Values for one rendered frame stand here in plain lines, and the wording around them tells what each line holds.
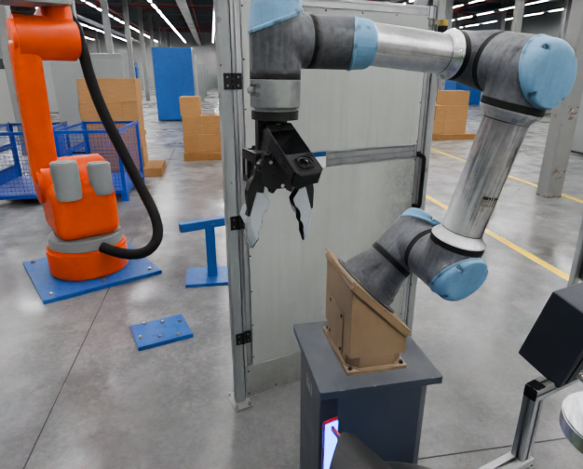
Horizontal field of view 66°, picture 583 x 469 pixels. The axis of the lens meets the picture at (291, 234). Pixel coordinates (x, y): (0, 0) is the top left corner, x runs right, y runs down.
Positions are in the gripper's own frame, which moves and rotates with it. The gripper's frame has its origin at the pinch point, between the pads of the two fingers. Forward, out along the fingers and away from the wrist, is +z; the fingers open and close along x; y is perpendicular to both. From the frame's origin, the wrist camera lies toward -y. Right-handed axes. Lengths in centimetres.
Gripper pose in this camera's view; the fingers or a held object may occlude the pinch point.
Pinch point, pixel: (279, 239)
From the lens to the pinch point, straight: 72.8
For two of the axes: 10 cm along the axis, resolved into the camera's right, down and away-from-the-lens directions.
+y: -4.4, -3.0, 8.5
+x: -9.0, 1.3, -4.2
